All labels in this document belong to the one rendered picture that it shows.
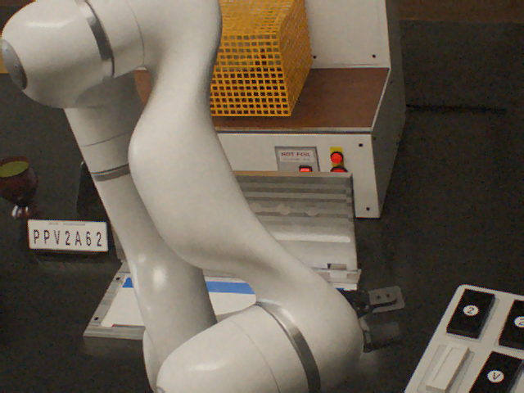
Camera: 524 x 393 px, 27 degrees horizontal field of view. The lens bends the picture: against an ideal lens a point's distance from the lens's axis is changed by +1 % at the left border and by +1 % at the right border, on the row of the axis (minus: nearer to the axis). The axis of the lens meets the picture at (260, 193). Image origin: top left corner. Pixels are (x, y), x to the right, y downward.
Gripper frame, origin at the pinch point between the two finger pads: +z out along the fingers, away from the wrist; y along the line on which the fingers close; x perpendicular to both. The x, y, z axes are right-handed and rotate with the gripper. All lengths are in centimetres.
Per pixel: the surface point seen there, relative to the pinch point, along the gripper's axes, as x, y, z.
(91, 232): 52, -44, -45
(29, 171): 69, -45, -56
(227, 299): 29, -38, -22
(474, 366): 5.0, -29.7, 14.0
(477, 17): 111, -69, 47
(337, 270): 29.5, -36.2, -2.2
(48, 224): 56, -44, -53
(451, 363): 5.8, -29.0, 10.7
